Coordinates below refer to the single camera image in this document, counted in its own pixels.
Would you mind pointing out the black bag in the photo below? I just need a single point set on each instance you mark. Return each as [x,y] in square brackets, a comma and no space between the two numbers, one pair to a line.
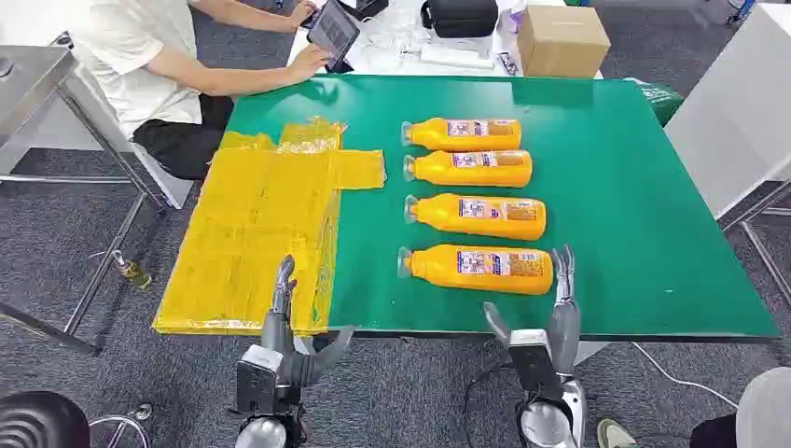
[460,17]

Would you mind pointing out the white power strip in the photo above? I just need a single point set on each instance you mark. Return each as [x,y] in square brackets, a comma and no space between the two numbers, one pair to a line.
[457,57]

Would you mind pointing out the standing person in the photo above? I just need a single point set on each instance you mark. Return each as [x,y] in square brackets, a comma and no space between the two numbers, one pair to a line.
[766,405]

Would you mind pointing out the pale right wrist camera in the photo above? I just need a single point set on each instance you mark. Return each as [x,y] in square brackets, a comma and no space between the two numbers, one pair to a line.
[534,365]

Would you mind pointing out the black ribbed robot shoulder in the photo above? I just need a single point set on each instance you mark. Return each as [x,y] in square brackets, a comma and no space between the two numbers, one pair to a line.
[37,423]

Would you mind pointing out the yellow plastic sheet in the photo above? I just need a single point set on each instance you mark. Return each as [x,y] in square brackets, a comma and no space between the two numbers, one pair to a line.
[247,229]

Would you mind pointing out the silver metal hoop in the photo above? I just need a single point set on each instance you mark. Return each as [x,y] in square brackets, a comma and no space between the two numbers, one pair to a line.
[143,411]

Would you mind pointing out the small dark packet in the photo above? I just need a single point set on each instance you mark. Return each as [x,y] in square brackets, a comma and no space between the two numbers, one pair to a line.
[508,64]

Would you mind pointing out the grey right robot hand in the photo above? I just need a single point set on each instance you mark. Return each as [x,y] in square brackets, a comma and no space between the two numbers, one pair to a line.
[565,328]

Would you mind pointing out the steel bench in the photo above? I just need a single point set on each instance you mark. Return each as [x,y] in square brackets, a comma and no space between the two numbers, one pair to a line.
[31,80]

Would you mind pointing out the small glass bottle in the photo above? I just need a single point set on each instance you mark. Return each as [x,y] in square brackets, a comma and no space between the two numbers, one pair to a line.
[133,271]

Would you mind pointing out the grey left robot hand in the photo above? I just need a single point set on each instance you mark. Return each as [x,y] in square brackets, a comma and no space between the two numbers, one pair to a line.
[278,337]

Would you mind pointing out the seated person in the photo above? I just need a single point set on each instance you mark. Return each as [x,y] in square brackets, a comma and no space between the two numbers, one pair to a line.
[123,56]

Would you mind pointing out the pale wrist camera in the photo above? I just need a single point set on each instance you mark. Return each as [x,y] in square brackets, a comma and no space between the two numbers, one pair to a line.
[534,365]
[256,380]

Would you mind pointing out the green bag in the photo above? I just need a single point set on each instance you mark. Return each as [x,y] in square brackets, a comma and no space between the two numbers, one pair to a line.
[661,99]

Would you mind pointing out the orange drink bottle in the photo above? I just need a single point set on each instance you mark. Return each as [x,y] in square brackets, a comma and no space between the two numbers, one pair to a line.
[439,217]
[432,172]
[435,272]
[432,139]

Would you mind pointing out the person's left hand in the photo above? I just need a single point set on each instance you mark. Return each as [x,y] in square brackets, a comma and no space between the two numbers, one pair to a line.
[303,13]

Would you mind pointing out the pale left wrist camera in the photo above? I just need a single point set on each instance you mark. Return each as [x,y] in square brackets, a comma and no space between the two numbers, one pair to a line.
[256,380]

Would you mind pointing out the white table leg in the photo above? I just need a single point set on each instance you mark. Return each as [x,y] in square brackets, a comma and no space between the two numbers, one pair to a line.
[592,352]

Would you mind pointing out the black tablet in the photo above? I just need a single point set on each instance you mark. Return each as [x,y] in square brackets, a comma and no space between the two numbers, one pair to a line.
[334,31]

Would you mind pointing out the person's right hand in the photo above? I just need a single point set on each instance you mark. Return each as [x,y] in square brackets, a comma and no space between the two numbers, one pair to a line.
[309,62]

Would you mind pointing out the brown cardboard box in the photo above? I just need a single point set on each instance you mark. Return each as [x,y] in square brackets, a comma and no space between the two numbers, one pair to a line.
[562,46]

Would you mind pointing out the green table mat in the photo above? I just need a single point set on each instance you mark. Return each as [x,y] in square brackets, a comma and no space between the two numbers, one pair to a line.
[618,204]

